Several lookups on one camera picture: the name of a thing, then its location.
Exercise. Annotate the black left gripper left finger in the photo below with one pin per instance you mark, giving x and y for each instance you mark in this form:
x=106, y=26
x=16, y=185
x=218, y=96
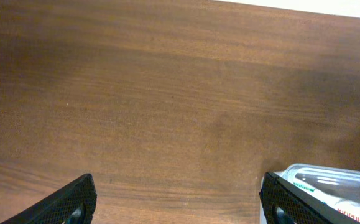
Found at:
x=73, y=203

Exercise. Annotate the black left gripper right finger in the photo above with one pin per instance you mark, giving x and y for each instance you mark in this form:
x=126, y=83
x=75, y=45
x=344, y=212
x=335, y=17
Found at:
x=282, y=202

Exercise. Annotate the clear plastic container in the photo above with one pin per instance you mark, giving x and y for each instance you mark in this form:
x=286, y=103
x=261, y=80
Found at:
x=336, y=188

